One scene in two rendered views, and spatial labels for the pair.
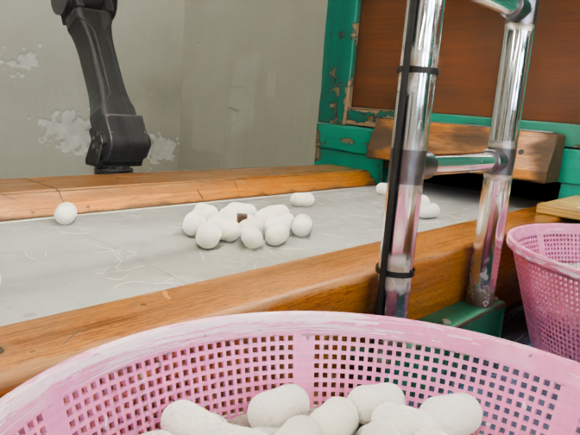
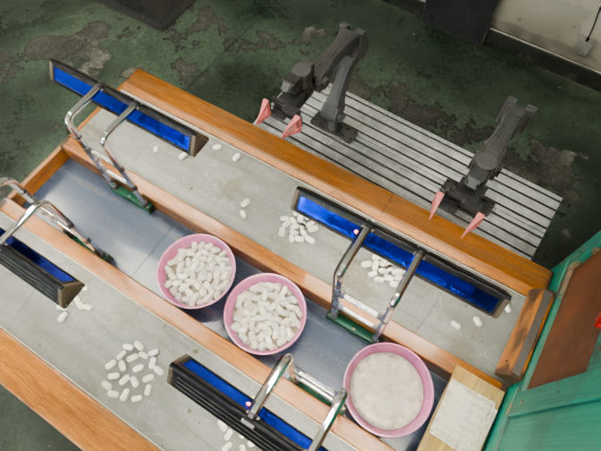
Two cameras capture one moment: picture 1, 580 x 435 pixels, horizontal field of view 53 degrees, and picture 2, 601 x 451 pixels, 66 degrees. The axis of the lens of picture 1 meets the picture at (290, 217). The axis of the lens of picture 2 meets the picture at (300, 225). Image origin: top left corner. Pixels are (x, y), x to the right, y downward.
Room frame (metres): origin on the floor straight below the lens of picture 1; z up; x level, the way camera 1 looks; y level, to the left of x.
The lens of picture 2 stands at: (0.25, -0.47, 2.21)
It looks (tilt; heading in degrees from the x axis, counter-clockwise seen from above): 64 degrees down; 85
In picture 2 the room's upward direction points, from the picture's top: 4 degrees counter-clockwise
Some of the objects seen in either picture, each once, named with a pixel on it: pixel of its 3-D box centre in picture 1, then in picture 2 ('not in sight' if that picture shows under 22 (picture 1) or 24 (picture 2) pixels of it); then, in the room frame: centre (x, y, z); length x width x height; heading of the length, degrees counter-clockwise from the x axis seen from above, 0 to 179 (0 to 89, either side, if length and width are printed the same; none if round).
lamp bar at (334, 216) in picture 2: not in sight; (394, 244); (0.54, -0.01, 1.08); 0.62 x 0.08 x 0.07; 139
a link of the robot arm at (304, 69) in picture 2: not in sight; (308, 76); (0.41, 0.59, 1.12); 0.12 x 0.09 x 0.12; 46
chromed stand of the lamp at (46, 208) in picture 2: not in sight; (43, 241); (-0.51, 0.28, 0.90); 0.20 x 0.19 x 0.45; 139
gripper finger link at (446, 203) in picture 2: not in sight; (442, 208); (0.70, 0.08, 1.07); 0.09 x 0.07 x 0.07; 46
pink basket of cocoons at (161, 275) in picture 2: not in sight; (198, 274); (-0.06, 0.15, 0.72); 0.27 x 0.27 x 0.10
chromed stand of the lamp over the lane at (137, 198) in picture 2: not in sight; (126, 151); (-0.24, 0.58, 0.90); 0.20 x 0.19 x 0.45; 139
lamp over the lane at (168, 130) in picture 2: not in sight; (123, 102); (-0.19, 0.63, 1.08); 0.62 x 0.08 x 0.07; 139
